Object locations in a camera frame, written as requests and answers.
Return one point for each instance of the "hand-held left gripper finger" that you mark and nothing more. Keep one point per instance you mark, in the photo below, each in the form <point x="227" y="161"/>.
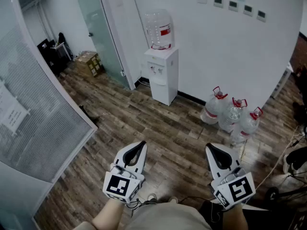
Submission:
<point x="121" y="158"/>
<point x="141" y="162"/>

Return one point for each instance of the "person's shoe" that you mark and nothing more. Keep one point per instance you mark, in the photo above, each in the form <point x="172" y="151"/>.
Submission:
<point x="173" y="199"/>
<point x="152" y="197"/>

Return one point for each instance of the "white drip tray grille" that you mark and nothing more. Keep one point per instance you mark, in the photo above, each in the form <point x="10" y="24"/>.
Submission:
<point x="160" y="81"/>

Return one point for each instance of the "person's left forearm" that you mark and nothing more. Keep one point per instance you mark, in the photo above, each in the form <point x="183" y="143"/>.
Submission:
<point x="109" y="215"/>

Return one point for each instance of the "white paper notice holder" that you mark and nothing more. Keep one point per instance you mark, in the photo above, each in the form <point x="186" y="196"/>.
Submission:
<point x="13" y="111"/>

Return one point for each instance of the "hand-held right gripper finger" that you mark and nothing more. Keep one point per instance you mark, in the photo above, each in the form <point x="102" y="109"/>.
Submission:
<point x="231" y="156"/>
<point x="211" y="164"/>

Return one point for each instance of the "bottle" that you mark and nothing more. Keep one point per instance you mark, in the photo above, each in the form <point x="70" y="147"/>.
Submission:
<point x="158" y="27"/>

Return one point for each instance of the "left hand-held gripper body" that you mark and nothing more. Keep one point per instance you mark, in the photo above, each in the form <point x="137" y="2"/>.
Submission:
<point x="117" y="184"/>

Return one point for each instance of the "white water dispenser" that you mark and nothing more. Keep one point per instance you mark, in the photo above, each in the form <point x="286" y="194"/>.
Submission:
<point x="168" y="85"/>

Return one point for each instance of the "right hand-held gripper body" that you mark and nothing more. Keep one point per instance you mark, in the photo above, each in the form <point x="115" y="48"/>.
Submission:
<point x="239" y="188"/>

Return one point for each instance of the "glass partition with blinds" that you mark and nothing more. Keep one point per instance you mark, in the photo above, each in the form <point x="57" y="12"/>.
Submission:
<point x="40" y="118"/>

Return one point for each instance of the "person's black shorts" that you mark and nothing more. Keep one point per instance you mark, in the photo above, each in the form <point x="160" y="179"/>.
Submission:
<point x="211" y="211"/>

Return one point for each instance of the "black wheeled stand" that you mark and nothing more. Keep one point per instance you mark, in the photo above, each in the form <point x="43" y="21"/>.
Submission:
<point x="287" y="190"/>

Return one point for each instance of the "person's beige shirt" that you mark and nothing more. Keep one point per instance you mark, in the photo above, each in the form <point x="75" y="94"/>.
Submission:
<point x="165" y="218"/>

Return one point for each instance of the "frosted glass door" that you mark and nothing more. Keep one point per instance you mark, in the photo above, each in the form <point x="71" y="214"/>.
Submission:
<point x="103" y="32"/>

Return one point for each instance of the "white metal rack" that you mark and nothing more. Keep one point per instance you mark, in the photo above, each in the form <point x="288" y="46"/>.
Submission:
<point x="63" y="50"/>

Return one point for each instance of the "clear red-capped water jug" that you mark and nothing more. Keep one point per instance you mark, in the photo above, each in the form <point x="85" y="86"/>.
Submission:
<point x="231" y="118"/>
<point x="212" y="109"/>
<point x="248" y="126"/>

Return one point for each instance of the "person's right shoe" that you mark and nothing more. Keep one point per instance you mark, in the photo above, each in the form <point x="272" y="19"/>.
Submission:
<point x="173" y="199"/>

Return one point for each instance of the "white wall thermostat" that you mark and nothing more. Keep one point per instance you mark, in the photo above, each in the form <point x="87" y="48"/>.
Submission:
<point x="248" y="9"/>
<point x="218" y="2"/>
<point x="261" y="15"/>
<point x="233" y="5"/>

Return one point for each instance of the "brown cardboard box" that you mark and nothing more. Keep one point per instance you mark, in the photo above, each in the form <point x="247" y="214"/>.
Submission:
<point x="90" y="62"/>

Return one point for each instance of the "white table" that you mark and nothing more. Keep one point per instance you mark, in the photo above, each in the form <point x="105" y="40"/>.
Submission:
<point x="283" y="80"/>

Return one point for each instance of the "person's right forearm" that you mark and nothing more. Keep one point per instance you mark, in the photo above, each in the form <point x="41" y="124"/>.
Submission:
<point x="236" y="218"/>

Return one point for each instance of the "person's left shoe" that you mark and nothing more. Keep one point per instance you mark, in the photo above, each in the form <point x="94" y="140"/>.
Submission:
<point x="152" y="197"/>

